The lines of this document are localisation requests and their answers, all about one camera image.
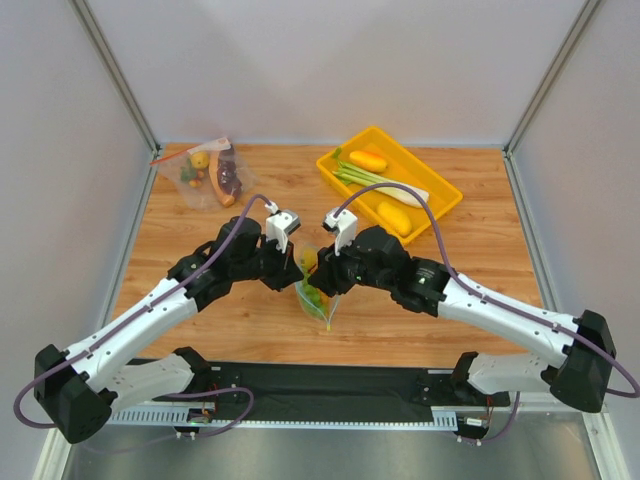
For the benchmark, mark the right aluminium frame post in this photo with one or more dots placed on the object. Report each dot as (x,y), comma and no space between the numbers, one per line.
(560,60)

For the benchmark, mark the white cable duct rail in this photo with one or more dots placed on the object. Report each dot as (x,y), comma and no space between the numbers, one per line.
(184,415)

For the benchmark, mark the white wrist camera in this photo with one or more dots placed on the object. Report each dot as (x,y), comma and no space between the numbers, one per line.
(343,224)
(280,224)

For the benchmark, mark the fake orange mango upper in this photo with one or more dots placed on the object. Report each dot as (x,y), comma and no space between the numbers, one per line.
(368,161)

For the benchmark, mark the fake yellow mango lower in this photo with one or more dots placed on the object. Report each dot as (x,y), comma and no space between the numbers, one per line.
(396,218)

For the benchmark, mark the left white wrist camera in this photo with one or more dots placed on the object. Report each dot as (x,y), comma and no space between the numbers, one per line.
(280,224)

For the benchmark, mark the fake orange sausage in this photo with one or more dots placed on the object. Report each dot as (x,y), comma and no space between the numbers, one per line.
(225,199)

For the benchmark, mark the aluminium frame post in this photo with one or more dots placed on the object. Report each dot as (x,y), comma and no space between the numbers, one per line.
(89,22)
(560,60)

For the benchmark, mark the fake purple grapes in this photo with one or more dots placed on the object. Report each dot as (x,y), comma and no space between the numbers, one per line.
(227,172)

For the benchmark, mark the fake yellow pear in bag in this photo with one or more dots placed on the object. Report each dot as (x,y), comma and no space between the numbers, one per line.
(308,259)

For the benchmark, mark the fake yellow apple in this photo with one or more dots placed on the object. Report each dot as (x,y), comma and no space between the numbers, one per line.
(200,160)

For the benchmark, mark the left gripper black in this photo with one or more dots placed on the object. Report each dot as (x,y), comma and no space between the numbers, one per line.
(279,265)

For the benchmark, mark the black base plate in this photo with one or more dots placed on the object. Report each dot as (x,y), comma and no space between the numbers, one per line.
(289,388)

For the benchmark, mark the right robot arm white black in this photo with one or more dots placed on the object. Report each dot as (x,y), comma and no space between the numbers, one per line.
(565,355)

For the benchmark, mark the fake celery stalk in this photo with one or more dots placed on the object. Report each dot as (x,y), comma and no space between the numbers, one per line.
(412,196)

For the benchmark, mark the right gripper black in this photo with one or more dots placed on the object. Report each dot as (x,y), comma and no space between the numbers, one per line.
(331,270)

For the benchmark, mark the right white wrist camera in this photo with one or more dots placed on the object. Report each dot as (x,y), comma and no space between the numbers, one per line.
(343,224)

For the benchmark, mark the red zip top bag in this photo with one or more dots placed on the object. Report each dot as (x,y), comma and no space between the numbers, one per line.
(194,185)

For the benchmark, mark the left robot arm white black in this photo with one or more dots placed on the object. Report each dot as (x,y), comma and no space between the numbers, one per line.
(81,387)

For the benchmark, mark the left aluminium frame post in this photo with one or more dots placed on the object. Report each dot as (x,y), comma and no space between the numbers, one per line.
(89,22)

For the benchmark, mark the blue zip top bag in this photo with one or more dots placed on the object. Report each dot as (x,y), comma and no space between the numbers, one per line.
(331,303)

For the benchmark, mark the fake green lettuce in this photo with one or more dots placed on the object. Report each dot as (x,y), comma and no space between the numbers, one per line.
(312,294)

